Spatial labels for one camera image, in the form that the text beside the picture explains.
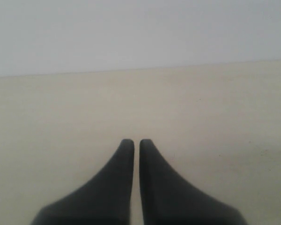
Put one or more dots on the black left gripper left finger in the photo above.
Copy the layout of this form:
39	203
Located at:
103	200

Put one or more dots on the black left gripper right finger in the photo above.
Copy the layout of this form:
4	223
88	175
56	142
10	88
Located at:
168	199

